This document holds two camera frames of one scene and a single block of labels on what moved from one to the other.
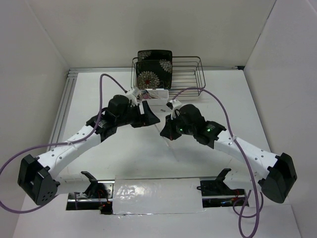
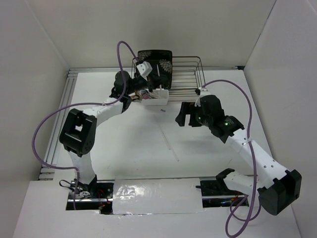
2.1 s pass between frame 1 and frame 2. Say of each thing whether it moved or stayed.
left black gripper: moved
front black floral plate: stayed
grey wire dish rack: stayed
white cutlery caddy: stayed
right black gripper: moved
